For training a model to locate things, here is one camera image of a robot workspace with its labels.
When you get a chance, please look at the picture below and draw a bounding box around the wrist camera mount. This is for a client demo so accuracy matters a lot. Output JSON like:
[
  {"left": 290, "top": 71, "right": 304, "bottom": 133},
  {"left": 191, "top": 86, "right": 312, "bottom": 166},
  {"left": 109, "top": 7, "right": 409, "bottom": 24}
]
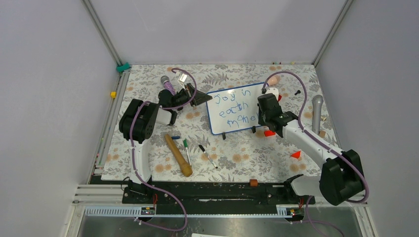
[
  {"left": 177, "top": 73, "right": 188, "bottom": 84},
  {"left": 261, "top": 87, "right": 279, "bottom": 97}
]

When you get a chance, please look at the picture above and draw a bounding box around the blue-framed whiteboard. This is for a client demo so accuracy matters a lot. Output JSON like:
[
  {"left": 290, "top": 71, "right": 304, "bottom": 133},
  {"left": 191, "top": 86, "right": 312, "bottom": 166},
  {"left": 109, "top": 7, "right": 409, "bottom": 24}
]
[{"left": 206, "top": 83, "right": 263, "bottom": 135}]

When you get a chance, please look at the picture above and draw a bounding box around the green-capped marker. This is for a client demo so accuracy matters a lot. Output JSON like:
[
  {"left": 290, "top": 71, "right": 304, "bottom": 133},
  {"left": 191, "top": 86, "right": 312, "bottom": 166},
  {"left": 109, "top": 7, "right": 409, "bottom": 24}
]
[{"left": 183, "top": 139, "right": 192, "bottom": 166}]

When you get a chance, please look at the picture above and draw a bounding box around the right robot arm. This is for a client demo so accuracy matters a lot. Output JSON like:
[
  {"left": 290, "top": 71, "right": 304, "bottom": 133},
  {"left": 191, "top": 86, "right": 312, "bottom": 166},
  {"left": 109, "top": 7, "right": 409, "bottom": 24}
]
[{"left": 257, "top": 93, "right": 370, "bottom": 206}]

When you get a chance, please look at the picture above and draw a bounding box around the purple cable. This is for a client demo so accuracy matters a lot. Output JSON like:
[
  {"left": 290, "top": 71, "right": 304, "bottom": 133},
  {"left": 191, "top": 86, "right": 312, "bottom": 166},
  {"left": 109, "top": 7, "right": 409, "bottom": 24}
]
[
  {"left": 261, "top": 70, "right": 370, "bottom": 237},
  {"left": 128, "top": 68, "right": 198, "bottom": 232}
]

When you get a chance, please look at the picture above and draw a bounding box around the teal corner clip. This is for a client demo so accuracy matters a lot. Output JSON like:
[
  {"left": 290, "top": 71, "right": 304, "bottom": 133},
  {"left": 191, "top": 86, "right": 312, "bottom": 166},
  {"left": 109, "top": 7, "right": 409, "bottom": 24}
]
[{"left": 116, "top": 62, "right": 131, "bottom": 73}]

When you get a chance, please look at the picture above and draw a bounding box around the brown cork cylinder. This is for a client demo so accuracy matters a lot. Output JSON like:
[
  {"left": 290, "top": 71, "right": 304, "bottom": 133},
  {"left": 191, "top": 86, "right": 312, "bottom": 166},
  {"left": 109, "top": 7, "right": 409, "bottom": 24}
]
[{"left": 249, "top": 179, "right": 258, "bottom": 187}]

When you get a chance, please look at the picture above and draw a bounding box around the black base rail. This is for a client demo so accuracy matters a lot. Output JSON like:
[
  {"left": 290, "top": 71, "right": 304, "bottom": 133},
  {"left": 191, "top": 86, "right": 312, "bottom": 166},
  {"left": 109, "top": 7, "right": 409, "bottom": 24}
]
[{"left": 122, "top": 181, "right": 315, "bottom": 215}]

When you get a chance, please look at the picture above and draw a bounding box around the pink plastic cylinder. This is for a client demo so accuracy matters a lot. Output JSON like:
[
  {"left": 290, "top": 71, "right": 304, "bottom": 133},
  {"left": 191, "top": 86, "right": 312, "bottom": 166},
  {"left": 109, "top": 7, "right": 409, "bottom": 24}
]
[{"left": 267, "top": 75, "right": 281, "bottom": 86}]

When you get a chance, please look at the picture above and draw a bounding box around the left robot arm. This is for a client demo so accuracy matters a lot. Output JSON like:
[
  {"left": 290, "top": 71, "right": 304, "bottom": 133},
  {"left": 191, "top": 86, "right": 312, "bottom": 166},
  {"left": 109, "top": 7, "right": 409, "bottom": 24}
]
[{"left": 119, "top": 83, "right": 212, "bottom": 182}]

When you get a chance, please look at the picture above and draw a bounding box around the floral patterned table mat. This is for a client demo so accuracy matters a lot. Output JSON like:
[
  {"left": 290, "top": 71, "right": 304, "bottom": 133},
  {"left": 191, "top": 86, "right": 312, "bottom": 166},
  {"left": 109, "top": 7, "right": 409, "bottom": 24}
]
[{"left": 101, "top": 64, "right": 338, "bottom": 183}]

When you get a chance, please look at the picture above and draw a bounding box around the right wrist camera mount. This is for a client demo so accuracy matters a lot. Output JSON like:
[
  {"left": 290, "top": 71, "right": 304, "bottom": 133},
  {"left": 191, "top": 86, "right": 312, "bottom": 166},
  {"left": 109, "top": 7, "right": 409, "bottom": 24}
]
[{"left": 261, "top": 87, "right": 279, "bottom": 97}]

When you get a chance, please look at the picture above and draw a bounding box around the red wedge block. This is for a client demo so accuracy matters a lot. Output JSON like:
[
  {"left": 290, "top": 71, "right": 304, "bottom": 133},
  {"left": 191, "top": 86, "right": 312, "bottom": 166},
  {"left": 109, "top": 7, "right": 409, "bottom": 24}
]
[{"left": 290, "top": 151, "right": 301, "bottom": 159}]

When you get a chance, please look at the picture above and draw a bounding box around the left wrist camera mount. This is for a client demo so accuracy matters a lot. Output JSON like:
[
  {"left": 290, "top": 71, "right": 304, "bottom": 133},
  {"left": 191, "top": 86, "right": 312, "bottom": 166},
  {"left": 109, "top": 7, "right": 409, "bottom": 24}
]
[{"left": 177, "top": 73, "right": 188, "bottom": 84}]

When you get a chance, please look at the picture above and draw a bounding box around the red cube block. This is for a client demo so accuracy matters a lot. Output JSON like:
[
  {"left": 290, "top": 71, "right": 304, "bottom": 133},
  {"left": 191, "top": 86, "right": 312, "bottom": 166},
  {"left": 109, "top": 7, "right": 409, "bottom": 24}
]
[{"left": 264, "top": 130, "right": 276, "bottom": 137}]

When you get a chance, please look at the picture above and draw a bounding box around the silver grey microphone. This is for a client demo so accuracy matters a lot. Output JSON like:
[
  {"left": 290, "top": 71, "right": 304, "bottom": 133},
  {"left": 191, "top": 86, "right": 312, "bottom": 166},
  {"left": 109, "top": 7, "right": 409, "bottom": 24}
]
[{"left": 312, "top": 95, "right": 324, "bottom": 135}]

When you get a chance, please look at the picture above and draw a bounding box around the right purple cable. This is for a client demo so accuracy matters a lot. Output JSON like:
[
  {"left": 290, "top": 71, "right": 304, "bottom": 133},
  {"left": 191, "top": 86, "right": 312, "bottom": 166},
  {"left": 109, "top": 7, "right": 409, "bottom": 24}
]
[{"left": 261, "top": 70, "right": 370, "bottom": 237}]

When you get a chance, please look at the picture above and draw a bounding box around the black-capped marker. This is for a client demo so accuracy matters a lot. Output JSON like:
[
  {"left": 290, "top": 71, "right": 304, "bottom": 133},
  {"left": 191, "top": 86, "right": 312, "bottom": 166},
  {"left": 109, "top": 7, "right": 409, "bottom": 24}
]
[{"left": 198, "top": 144, "right": 218, "bottom": 169}]

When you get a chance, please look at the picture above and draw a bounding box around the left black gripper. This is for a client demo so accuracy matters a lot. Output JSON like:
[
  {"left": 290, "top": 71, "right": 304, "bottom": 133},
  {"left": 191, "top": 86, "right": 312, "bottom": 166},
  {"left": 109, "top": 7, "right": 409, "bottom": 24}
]
[{"left": 170, "top": 83, "right": 212, "bottom": 109}]

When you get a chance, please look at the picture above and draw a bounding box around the purple patterned microphone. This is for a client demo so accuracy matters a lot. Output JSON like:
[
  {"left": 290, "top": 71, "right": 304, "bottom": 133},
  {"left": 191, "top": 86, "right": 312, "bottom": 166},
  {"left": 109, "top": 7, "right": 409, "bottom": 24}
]
[{"left": 161, "top": 76, "right": 176, "bottom": 95}]

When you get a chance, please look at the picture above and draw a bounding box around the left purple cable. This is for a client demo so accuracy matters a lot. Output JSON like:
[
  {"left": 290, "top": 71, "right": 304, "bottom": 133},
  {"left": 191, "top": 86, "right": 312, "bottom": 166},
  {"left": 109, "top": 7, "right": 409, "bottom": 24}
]
[{"left": 128, "top": 68, "right": 198, "bottom": 232}]

